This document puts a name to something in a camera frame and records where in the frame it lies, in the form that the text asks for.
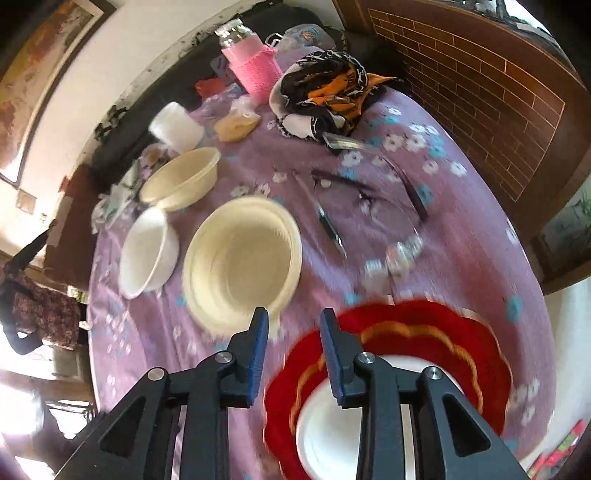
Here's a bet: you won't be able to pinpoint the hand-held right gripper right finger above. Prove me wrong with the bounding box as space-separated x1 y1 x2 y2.
320 308 532 480

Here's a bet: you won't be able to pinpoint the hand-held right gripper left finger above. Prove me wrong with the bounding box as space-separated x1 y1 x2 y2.
54 307 270 480

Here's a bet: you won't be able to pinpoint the white bowl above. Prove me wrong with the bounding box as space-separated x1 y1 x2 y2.
119 206 180 300
295 353 465 480

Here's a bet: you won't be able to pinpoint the red plate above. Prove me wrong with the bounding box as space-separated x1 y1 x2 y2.
263 300 514 480

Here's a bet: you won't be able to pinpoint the small cream bowl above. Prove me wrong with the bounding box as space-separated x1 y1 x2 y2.
139 147 221 213

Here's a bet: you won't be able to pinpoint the crumpled candy wrapper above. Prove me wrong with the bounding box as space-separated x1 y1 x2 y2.
362 258 391 284
388 237 423 273

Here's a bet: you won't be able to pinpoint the ballpoint pen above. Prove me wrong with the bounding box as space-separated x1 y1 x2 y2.
293 171 348 259

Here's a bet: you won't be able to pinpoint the purple floral tablecloth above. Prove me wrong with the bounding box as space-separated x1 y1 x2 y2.
88 46 557 480

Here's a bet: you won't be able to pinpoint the purple-framed eyeglasses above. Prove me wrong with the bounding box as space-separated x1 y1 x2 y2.
310 157 430 232

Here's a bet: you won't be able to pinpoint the crumpled white tissue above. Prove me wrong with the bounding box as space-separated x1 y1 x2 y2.
92 185 139 227

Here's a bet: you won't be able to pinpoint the dark floral handbag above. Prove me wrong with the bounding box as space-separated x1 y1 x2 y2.
0 231 88 356

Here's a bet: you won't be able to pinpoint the small silver object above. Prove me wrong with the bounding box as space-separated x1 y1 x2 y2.
321 131 370 151

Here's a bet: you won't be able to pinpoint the brown jar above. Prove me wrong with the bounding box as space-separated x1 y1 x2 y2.
141 144 169 169

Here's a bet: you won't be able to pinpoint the plastic bag of yellow food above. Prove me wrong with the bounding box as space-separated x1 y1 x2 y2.
215 95 262 144

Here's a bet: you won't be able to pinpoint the colourful packets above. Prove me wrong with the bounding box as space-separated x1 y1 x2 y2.
526 418 585 480

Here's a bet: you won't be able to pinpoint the white plastic cup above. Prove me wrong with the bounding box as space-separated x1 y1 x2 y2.
148 102 204 155

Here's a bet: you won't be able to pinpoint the black sofa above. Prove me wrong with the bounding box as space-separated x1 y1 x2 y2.
90 0 324 176

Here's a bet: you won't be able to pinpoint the black orange patterned scarf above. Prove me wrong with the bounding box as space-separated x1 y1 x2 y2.
269 51 398 139

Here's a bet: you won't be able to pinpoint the grey slotted holder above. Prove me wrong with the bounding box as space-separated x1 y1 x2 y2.
212 55 236 86

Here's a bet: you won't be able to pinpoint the pink thermos with knit sleeve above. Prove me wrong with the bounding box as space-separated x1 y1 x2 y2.
215 18 283 104

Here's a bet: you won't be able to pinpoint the wooden brick-pattern panel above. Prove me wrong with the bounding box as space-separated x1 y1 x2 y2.
332 0 591 296

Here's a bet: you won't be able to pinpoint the printed plastic bag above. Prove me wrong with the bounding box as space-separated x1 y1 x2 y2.
265 25 333 54

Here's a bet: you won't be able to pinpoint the bamboo wall picture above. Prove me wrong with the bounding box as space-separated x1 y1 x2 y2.
536 185 591 278

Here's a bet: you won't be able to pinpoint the framed wall painting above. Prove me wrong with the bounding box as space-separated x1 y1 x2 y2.
0 0 116 185

